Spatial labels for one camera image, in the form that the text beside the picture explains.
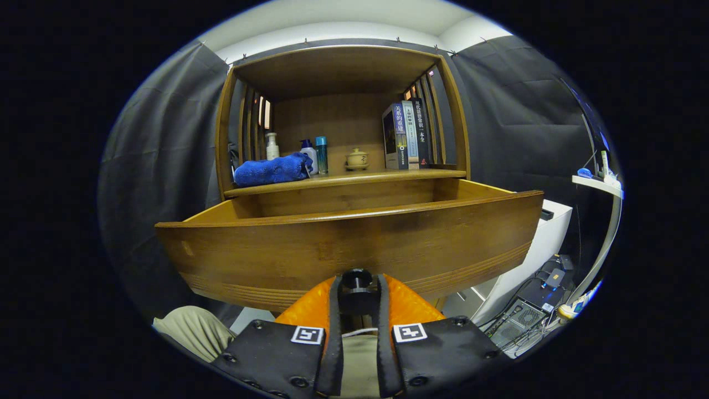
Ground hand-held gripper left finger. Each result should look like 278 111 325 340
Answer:
212 274 345 399

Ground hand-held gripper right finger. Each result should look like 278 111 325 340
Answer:
377 273 513 399

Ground wooden drawer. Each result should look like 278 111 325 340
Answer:
154 178 544 333

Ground wooden countertop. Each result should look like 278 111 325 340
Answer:
224 161 467 198

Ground white box cabinet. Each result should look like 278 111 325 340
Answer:
443 199 573 326

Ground wooden cabinet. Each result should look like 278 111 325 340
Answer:
214 44 471 201

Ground black computer case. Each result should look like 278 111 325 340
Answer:
487 299 546 355

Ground person's beige trousers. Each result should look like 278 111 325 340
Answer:
153 306 383 399

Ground black electronics box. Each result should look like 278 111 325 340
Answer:
532 255 574 311

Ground blue towel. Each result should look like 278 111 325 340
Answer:
233 152 314 188

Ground beige lidded tea cup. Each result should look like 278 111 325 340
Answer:
345 147 370 171

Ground white blue lotion bottle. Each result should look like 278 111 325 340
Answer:
300 139 319 176

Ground blue spine book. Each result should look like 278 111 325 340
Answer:
382 103 409 170

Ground black spine book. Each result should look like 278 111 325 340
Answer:
410 98 431 168

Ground dark monitor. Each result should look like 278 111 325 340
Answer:
559 78 610 178

